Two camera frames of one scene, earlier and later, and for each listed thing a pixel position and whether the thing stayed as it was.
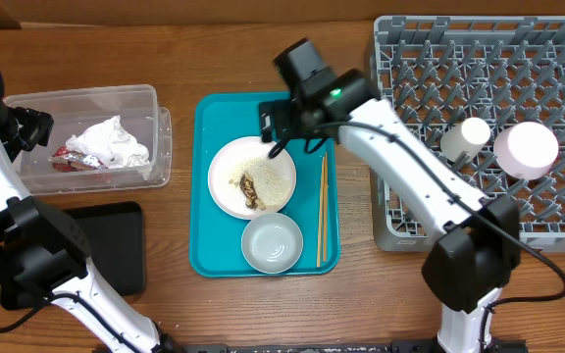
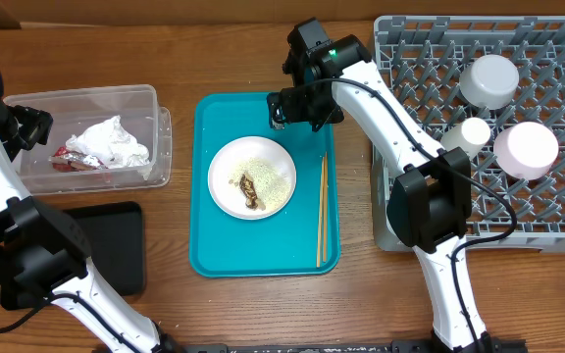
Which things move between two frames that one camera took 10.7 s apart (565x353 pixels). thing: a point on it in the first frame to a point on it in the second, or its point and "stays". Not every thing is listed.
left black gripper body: [23, 129] stays
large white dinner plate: [274, 178] stays
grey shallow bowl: [272, 243] to [489, 81]
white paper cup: [470, 136] stays
